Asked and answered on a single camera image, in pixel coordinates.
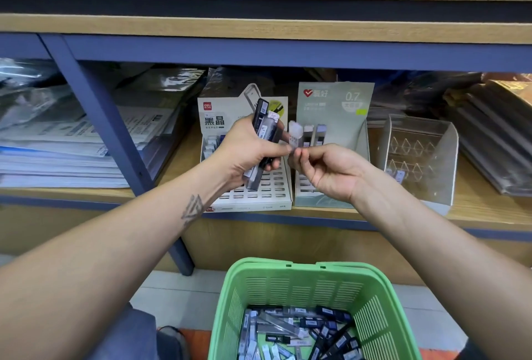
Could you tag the person's right hand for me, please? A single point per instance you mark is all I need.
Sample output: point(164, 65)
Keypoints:
point(332, 173)

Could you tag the person's left hand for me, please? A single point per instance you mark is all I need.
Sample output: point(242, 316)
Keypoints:
point(237, 154)

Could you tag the row of HB lead cases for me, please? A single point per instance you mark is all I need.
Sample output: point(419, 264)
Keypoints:
point(209, 146)

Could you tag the white display box red label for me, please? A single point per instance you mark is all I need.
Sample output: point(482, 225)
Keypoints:
point(266, 197)

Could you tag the pale green display box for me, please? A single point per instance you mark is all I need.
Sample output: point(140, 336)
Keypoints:
point(332, 106)

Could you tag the clear plastic display box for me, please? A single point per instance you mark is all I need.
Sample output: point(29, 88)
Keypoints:
point(432, 164)

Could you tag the green plastic basket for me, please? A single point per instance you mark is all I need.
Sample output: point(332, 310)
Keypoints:
point(332, 281)

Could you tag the pile of lead cases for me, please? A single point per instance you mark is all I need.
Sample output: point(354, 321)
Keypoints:
point(299, 335)

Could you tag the person's left forearm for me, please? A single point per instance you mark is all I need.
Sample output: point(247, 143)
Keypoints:
point(91, 272)

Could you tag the person's right forearm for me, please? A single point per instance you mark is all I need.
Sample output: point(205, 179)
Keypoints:
point(457, 264)

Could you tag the stack of wrapped paper packs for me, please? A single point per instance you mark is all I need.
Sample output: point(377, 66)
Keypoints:
point(75, 139)

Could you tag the dark plastic-wrapped packs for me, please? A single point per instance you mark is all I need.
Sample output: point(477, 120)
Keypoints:
point(490, 123)

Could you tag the colourful printed mat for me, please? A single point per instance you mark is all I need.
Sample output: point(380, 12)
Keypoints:
point(198, 345)

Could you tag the grey sneaker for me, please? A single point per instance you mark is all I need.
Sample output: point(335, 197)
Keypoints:
point(173, 343)

